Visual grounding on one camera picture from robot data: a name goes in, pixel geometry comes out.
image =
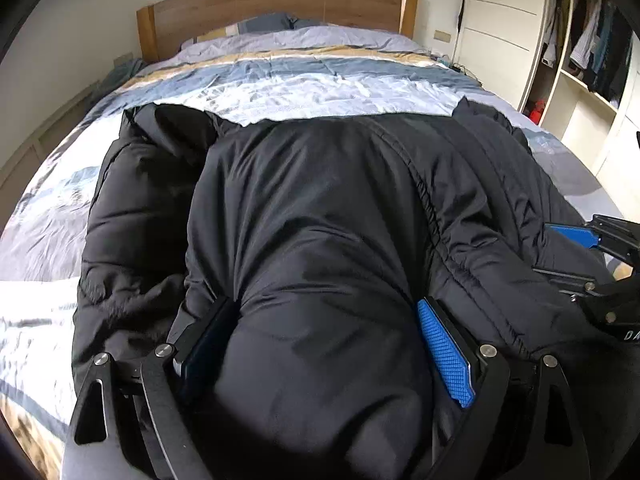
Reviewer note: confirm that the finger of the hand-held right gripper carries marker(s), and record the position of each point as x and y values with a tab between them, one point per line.
565	276
570	236

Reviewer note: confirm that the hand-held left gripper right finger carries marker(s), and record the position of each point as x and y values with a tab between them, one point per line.
447	350

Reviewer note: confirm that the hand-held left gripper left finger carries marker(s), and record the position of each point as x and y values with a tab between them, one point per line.
205	347

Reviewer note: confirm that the black puffer jacket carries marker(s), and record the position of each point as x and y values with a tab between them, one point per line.
325	210

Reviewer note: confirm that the row of hanging clothes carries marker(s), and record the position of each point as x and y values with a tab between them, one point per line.
595	40

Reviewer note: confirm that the red bag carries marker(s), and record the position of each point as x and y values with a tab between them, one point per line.
535	112

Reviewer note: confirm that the white wardrobe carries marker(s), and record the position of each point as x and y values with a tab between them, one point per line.
500	10

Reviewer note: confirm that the bed with striped duvet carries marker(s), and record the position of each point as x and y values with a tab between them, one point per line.
275	80

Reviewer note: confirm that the dark blue cloth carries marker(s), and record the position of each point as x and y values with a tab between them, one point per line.
122	75

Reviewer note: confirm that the grey-blue pillow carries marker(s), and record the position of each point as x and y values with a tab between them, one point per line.
265	22

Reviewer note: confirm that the wooden headboard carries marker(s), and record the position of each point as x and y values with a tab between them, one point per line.
275	2

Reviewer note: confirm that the beige wall switch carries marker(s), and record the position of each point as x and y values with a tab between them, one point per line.
441	36

